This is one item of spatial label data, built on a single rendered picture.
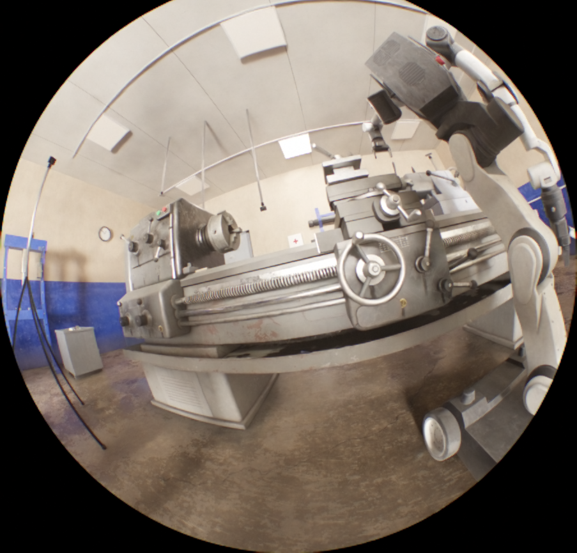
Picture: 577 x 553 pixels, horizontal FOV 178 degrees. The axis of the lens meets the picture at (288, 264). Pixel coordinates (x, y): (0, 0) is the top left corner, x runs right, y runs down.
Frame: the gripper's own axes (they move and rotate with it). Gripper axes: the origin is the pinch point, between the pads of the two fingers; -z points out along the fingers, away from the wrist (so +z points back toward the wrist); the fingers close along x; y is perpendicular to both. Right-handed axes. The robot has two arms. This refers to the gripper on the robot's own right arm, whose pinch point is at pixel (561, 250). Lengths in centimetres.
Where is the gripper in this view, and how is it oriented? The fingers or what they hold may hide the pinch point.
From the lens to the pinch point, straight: 81.0
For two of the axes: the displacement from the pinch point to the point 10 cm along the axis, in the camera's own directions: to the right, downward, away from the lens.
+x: 8.5, -3.4, 3.9
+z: -3.8, -9.2, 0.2
